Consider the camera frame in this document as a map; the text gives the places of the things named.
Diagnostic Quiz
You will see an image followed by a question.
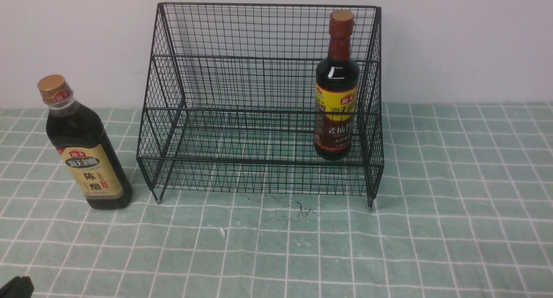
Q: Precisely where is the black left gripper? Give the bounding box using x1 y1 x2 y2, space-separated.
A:
0 276 35 298

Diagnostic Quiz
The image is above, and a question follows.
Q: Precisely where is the vinegar bottle gold cap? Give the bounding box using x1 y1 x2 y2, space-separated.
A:
37 74 133 210

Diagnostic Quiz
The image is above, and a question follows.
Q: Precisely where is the dark soy sauce bottle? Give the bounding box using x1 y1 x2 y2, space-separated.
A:
313 10 360 162

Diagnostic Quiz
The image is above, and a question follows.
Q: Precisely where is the green checkered tablecloth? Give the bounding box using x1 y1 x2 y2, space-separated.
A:
1 102 552 298

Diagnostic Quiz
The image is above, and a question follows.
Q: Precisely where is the black wire mesh shelf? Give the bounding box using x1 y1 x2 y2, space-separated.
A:
137 2 385 208

